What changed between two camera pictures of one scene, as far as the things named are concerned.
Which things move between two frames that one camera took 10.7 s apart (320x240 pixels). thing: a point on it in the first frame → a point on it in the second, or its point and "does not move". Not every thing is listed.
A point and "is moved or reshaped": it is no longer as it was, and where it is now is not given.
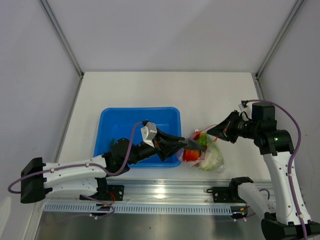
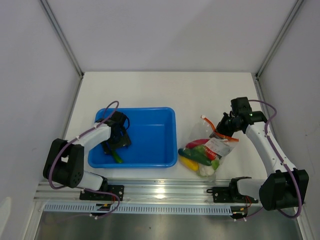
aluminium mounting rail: (154, 191) does not move
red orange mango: (189, 155) → (211, 154)
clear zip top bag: (212, 159) is moved or reshaped
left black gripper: (161, 140) → (124, 141)
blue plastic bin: (118, 123) does not move
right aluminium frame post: (255, 76) does not move
